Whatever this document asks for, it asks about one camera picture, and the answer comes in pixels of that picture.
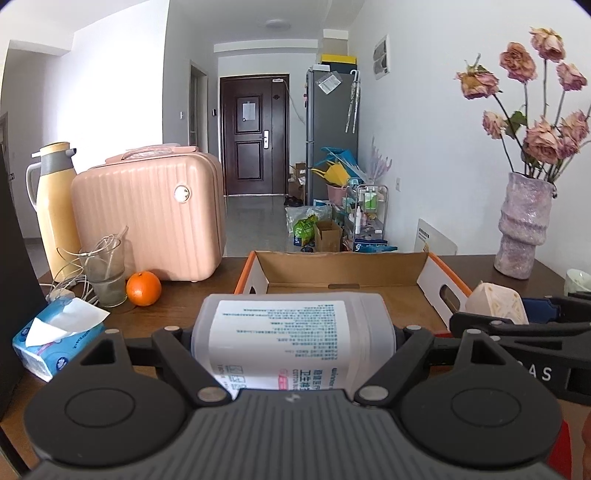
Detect clear glass cup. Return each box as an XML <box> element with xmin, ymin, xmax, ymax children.
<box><xmin>78</xmin><ymin>227</ymin><xmax>128</xmax><ymax>308</ymax></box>

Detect white board against wall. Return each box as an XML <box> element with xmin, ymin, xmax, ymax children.
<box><xmin>414</xmin><ymin>218</ymin><xmax>458</xmax><ymax>256</ymax></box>

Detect pink mini suitcase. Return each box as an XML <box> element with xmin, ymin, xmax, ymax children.
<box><xmin>71</xmin><ymin>144</ymin><xmax>225</xmax><ymax>282</ymax></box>

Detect grey refrigerator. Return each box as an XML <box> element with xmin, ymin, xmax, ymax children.
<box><xmin>305</xmin><ymin>63</ymin><xmax>358</xmax><ymax>205</ymax></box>

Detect dark brown entrance door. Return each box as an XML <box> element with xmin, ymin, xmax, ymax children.
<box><xmin>219</xmin><ymin>74</ymin><xmax>290</xmax><ymax>196</ymax></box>

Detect cream cube toy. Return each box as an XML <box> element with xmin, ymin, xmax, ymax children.
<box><xmin>464</xmin><ymin>282</ymin><xmax>529</xmax><ymax>325</ymax></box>

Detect black paper bag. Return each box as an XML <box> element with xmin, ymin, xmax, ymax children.
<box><xmin>0</xmin><ymin>158</ymin><xmax>47</xmax><ymax>417</ymax></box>

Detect small cardboard box on floor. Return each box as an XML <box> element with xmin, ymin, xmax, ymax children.
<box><xmin>315</xmin><ymin>220</ymin><xmax>342</xmax><ymax>253</ymax></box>

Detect orange fruit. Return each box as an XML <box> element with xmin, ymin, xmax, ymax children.
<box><xmin>126</xmin><ymin>271</ymin><xmax>162</xmax><ymax>307</ymax></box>

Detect yellow box on fridge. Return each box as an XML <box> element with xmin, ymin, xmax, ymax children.
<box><xmin>320</xmin><ymin>53</ymin><xmax>356</xmax><ymax>65</ymax></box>

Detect dried pink roses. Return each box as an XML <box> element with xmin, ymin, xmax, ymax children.
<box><xmin>456</xmin><ymin>27</ymin><xmax>590</xmax><ymax>185</ymax></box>

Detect purple textured vase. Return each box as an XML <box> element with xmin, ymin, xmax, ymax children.
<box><xmin>494</xmin><ymin>173</ymin><xmax>555</xmax><ymax>280</ymax></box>

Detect wire storage rack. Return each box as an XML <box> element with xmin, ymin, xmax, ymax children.
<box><xmin>342</xmin><ymin>183</ymin><xmax>389</xmax><ymax>251</ymax></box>

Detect blue tissue pack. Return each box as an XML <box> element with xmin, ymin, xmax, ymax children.
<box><xmin>12</xmin><ymin>297</ymin><xmax>109</xmax><ymax>382</ymax></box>

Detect white cotton swab container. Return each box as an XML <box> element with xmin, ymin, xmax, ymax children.
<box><xmin>190</xmin><ymin>291</ymin><xmax>399</xmax><ymax>396</ymax></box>

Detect pale green bowl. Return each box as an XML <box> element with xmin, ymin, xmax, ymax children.
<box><xmin>564</xmin><ymin>268</ymin><xmax>591</xmax><ymax>296</ymax></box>

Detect red cardboard box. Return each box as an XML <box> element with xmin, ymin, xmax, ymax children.
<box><xmin>235</xmin><ymin>251</ymin><xmax>472</xmax><ymax>333</ymax></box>

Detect yellow thermos jug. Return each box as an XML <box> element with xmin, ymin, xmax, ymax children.
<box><xmin>25</xmin><ymin>142</ymin><xmax>80</xmax><ymax>282</ymax></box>

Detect white charging cable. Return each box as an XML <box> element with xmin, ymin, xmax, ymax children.
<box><xmin>41</xmin><ymin>244</ymin><xmax>100</xmax><ymax>305</ymax></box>

